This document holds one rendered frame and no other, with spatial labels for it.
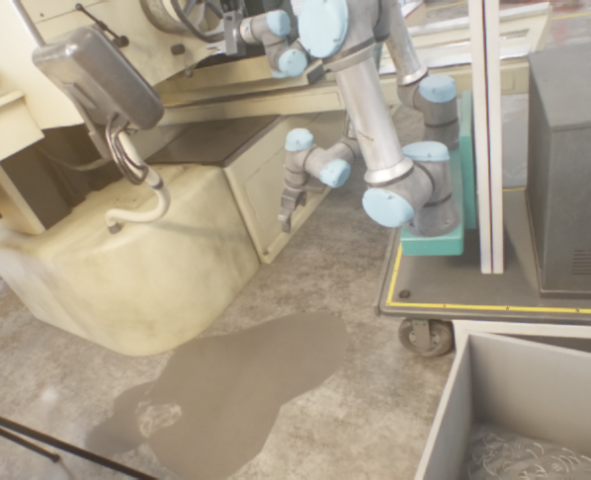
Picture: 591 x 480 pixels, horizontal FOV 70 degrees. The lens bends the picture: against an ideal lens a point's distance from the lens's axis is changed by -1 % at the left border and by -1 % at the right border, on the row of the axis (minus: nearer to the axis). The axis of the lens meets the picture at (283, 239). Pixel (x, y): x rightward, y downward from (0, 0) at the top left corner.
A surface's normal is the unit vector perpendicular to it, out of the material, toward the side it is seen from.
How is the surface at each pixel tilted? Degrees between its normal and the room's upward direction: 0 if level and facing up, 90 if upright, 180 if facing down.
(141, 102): 90
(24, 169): 90
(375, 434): 0
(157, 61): 90
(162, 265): 90
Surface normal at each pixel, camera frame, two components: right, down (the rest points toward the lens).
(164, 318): 0.36, 0.43
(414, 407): -0.29, -0.80
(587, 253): -0.33, 0.60
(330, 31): -0.74, 0.44
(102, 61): 0.66, 0.24
